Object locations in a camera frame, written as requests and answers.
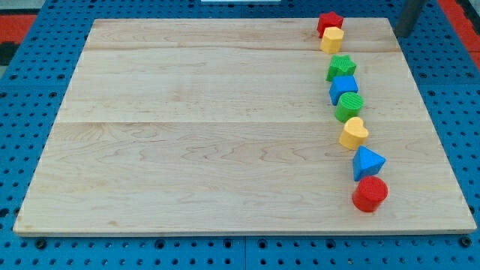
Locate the green star block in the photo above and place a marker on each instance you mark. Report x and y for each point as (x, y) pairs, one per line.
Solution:
(340, 65)

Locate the yellow hexagon block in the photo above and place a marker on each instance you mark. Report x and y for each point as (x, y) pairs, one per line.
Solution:
(331, 40)

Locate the red star block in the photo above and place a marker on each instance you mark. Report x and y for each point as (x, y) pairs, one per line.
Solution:
(326, 20)

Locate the wooden board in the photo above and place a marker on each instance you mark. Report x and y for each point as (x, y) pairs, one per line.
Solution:
(224, 127)

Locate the blue cube block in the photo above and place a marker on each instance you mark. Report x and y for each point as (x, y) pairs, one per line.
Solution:
(341, 85)

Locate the green cylinder block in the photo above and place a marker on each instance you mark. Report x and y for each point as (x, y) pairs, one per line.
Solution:
(349, 105)

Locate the yellow heart block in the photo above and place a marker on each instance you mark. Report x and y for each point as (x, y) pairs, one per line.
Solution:
(354, 133)

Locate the blue triangle block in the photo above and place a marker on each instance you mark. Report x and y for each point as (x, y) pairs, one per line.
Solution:
(366, 163)

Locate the red cylinder block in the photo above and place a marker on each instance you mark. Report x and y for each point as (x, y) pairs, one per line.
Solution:
(370, 194)

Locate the dark grey robot stick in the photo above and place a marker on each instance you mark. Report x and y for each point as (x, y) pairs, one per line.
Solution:
(409, 15)

